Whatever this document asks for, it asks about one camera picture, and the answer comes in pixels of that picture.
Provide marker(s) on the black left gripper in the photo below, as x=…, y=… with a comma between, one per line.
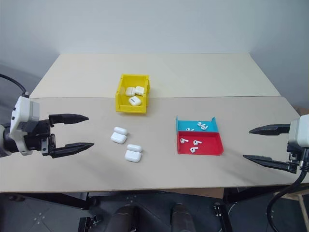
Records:
x=39, y=137

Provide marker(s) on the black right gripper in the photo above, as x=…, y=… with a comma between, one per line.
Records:
x=293, y=155

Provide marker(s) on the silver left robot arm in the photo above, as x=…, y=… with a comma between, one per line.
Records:
x=5, y=142

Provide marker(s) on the yellow plastic bin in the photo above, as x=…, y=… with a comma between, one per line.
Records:
x=131, y=108

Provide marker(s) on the white earbud cases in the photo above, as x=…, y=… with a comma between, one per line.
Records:
x=134, y=100

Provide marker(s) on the red plastic tray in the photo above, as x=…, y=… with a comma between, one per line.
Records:
x=207, y=145

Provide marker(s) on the blue plastic tray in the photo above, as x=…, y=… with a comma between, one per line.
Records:
x=183, y=124

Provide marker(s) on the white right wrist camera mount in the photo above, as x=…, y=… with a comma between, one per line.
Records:
x=299, y=130

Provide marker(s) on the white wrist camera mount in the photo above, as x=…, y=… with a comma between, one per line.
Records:
x=299, y=130
x=20, y=113

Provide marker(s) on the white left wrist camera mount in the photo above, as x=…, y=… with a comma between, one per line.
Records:
x=20, y=113

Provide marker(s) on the wooden frame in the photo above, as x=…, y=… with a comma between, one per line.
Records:
x=303, y=200

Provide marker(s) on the black table frame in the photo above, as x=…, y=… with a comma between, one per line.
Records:
x=72, y=200

